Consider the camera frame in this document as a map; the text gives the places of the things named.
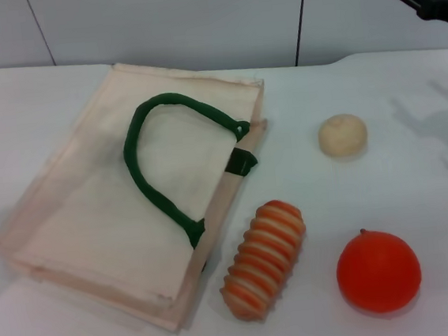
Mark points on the orange striped toy bread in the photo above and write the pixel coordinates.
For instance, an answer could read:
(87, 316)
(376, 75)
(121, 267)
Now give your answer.
(262, 259)

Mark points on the thin dark background pole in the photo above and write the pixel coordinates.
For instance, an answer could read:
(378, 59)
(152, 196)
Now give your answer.
(300, 21)

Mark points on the red orange toy fruit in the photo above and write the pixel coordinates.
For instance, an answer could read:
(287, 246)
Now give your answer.
(377, 272)

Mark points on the cream round toy bun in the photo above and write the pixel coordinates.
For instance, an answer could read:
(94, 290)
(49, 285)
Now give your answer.
(342, 134)

